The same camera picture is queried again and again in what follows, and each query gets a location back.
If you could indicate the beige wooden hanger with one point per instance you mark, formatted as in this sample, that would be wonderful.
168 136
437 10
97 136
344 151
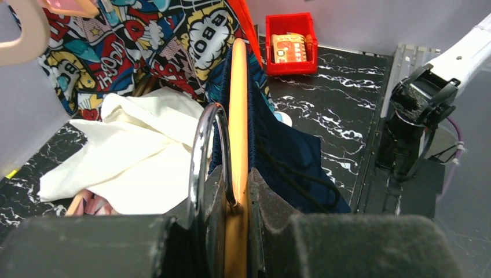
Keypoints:
34 37

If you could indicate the red plastic bin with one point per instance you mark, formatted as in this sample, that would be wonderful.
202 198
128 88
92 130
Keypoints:
291 44

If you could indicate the orange shorts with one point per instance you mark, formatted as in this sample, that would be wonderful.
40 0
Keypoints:
242 13

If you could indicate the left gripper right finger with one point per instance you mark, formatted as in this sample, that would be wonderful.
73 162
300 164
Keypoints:
269 243

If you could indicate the white shorts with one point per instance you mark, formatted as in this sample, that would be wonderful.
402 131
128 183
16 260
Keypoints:
137 157

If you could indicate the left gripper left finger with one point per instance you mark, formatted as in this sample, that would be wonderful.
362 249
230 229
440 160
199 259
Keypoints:
177 255

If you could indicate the navy blue shorts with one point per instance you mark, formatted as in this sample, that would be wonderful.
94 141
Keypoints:
287 159

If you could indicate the orange hanger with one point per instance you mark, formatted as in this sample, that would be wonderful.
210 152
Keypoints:
233 132

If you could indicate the comic print shorts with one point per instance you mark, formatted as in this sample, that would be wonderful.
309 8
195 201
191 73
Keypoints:
180 44

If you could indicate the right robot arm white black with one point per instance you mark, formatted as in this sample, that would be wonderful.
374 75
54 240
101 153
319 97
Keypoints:
425 98

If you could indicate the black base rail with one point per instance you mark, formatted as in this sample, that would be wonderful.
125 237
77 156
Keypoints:
378 192

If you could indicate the pink patterned shorts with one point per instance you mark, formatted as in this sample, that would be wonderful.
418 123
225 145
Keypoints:
86 202

